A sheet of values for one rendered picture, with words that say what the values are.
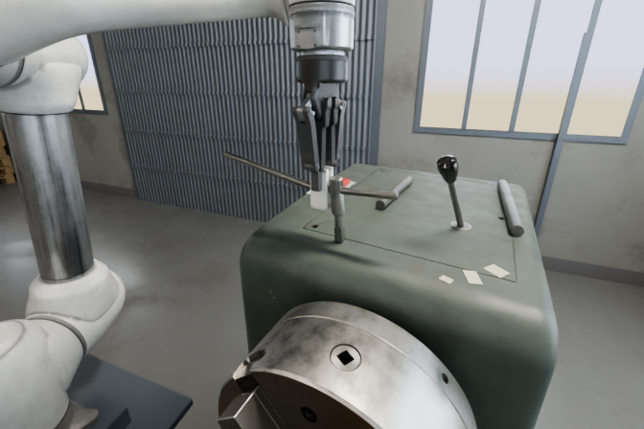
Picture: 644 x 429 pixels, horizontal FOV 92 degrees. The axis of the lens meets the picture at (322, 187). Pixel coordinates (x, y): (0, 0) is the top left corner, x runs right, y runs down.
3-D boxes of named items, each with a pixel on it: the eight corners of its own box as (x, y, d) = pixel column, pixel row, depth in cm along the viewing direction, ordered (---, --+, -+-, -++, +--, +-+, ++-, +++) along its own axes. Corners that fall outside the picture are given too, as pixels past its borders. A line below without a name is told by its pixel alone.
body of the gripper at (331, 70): (313, 56, 49) (313, 115, 53) (283, 53, 42) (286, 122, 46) (356, 55, 46) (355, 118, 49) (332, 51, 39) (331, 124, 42)
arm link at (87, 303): (17, 371, 72) (83, 304, 92) (90, 373, 72) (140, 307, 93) (-100, -13, 46) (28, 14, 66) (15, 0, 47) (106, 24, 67)
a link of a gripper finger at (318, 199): (328, 169, 49) (326, 170, 48) (328, 210, 51) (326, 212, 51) (311, 167, 50) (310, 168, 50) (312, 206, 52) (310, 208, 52)
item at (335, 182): (348, 238, 54) (344, 175, 50) (343, 245, 52) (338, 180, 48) (336, 237, 55) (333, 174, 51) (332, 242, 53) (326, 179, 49)
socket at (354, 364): (345, 357, 37) (347, 340, 36) (364, 380, 34) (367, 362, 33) (322, 371, 35) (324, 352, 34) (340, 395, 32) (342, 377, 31)
